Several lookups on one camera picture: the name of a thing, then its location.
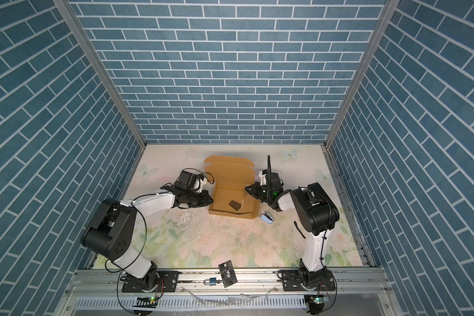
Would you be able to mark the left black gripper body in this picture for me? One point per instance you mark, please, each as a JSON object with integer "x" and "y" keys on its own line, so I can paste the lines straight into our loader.
{"x": 197, "y": 199}

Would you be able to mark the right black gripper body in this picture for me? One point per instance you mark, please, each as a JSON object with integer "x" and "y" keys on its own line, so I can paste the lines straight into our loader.
{"x": 263, "y": 193}

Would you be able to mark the brown cardboard box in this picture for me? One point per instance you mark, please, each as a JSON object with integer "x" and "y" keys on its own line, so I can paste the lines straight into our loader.
{"x": 232, "y": 175}

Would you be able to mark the small dark brown block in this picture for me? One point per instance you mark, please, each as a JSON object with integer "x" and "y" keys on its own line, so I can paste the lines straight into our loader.
{"x": 235, "y": 205}

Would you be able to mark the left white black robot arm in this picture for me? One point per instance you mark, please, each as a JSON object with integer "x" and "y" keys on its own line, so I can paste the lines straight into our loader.
{"x": 110, "y": 230}

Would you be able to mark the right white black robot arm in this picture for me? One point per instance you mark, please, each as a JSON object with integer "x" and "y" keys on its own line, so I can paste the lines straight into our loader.
{"x": 317, "y": 214}

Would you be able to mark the light blue stapler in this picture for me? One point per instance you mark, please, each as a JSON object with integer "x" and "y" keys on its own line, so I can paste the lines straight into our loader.
{"x": 266, "y": 217}

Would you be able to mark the yellow tape measure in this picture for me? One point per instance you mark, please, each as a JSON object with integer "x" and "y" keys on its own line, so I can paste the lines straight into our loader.
{"x": 298, "y": 229}

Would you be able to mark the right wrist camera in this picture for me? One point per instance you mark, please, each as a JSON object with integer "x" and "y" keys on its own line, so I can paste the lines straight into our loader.
{"x": 263, "y": 176}

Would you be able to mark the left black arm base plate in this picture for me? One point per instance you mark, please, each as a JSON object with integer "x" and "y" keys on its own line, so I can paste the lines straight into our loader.
{"x": 156, "y": 281}

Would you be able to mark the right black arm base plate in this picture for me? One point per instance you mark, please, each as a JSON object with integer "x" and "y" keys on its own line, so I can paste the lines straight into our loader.
{"x": 302, "y": 280}

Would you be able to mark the aluminium front rail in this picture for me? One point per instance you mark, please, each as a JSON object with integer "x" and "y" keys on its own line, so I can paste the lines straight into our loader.
{"x": 350, "y": 280}

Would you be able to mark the white perforated cable duct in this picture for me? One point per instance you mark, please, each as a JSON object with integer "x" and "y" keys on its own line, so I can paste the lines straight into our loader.
{"x": 185, "y": 303}

